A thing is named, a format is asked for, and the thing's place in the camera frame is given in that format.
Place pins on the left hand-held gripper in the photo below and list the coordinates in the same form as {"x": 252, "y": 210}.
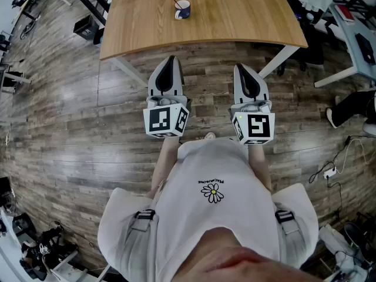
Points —
{"x": 160, "y": 121}

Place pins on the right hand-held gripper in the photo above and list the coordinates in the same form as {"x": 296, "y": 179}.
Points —
{"x": 258, "y": 125}

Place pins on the white and blue mug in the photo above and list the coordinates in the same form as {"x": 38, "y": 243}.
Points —
{"x": 184, "y": 13}

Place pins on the person's right forearm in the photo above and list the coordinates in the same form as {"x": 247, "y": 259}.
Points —
{"x": 258, "y": 163}

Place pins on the person's left forearm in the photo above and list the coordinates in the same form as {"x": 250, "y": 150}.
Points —
{"x": 166, "y": 163}

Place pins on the white table leg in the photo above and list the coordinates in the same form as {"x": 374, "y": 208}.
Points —
{"x": 130, "y": 69}
{"x": 279, "y": 60}

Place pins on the person's left shoe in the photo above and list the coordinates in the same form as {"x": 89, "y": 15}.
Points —
{"x": 210, "y": 135}

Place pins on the person's shoe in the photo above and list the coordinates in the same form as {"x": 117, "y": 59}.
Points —
{"x": 331, "y": 117}
{"x": 210, "y": 135}

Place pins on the black office chair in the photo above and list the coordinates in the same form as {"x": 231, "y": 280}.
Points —
{"x": 310, "y": 48}

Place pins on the black bag beside crate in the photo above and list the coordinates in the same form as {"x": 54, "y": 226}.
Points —
{"x": 98, "y": 37}

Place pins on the black plastic crate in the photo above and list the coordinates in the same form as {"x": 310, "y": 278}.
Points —
{"x": 85, "y": 26}

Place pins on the light grey desk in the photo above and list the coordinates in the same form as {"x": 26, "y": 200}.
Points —
{"x": 352, "y": 60}

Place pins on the white power strip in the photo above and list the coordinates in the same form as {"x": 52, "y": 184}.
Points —
{"x": 330, "y": 173}

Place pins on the red book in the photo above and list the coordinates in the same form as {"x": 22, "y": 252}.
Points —
{"x": 345, "y": 13}

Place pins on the black flat device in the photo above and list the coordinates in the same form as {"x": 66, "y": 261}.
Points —
{"x": 365, "y": 48}

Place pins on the person's white flower-print t-shirt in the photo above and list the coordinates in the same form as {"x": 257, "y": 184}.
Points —
{"x": 205, "y": 216}

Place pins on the person's chin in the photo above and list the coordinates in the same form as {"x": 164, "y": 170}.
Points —
{"x": 235, "y": 260}

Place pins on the white cloth bundle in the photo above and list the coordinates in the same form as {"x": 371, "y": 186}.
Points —
{"x": 337, "y": 245}

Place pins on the heap of black equipment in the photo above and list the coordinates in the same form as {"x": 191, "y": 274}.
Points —
{"x": 44, "y": 251}

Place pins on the white low shelf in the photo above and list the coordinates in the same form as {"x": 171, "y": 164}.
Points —
{"x": 66, "y": 267}

